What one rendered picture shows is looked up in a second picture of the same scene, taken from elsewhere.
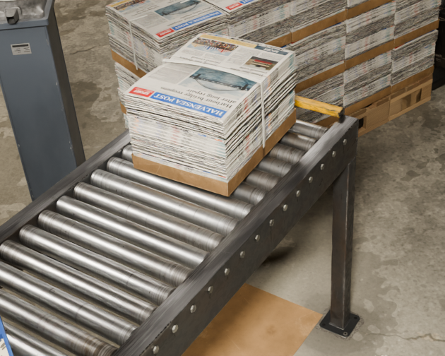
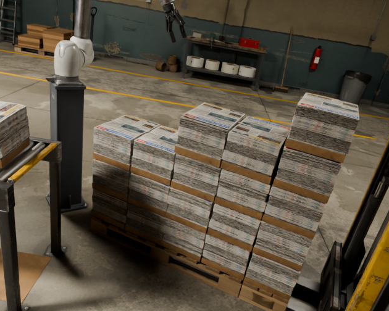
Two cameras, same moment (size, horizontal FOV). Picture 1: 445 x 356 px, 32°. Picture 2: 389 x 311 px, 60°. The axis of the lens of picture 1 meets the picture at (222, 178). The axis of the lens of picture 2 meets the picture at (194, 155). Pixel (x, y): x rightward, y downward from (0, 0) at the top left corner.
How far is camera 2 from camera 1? 2.50 m
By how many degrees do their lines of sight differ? 47
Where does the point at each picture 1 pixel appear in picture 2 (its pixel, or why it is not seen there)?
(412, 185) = not seen: outside the picture
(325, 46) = (193, 207)
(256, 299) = (33, 271)
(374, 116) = (226, 283)
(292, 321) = not seen: hidden behind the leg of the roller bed
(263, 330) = not seen: hidden behind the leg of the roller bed
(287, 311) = (24, 286)
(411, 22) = (273, 247)
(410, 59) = (267, 272)
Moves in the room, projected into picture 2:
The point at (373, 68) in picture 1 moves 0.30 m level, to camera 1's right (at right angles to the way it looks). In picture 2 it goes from (231, 250) to (265, 286)
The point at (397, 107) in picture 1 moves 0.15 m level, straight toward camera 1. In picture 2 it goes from (247, 295) to (226, 298)
